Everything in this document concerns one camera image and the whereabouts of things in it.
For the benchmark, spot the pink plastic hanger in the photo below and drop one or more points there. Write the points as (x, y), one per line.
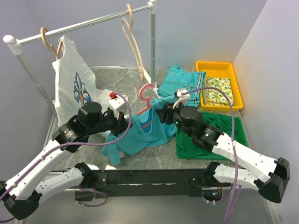
(148, 106)

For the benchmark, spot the black base beam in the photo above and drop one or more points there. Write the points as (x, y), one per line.
(160, 182)

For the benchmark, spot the beige hanger on right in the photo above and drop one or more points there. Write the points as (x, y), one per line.
(127, 27)

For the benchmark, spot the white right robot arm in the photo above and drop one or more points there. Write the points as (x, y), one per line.
(253, 170)

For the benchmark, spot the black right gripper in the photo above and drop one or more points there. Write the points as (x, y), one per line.
(167, 110)

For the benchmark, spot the metal clothes rack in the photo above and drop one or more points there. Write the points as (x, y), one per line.
(15, 44)

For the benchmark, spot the green plastic tray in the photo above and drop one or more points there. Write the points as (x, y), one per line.
(239, 133)

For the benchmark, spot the folded teal polo shirt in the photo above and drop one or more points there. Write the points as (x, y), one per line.
(176, 79)

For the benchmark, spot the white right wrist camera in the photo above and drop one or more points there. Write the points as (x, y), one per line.
(182, 96)

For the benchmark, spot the light blue t shirt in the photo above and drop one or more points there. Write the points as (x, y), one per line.
(146, 131)

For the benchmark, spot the beige hanger with shirt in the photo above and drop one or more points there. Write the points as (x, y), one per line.
(50, 47)

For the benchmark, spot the white flower print shirt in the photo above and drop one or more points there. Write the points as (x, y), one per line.
(75, 84)

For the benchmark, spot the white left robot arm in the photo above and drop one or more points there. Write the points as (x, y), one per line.
(23, 193)

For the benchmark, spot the yellow plastic tray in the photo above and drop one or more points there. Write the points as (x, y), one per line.
(223, 70)

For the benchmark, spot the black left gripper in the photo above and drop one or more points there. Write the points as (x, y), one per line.
(120, 123)

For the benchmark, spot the dark green shirt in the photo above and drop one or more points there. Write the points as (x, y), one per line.
(186, 149)

